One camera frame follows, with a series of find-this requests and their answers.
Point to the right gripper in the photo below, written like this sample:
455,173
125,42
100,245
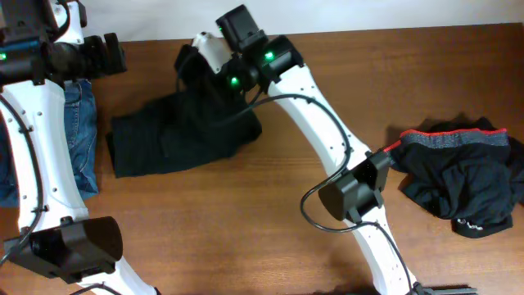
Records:
188,64

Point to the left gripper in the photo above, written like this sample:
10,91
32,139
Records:
113,52

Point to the black trousers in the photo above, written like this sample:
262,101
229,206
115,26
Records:
201,122

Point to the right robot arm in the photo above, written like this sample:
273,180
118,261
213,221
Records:
350,199

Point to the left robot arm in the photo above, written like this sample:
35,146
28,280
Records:
42,48

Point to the folded blue denim jeans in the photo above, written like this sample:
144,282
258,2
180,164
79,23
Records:
80,116

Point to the black shorts with red waistband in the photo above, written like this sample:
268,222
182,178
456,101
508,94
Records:
466,171

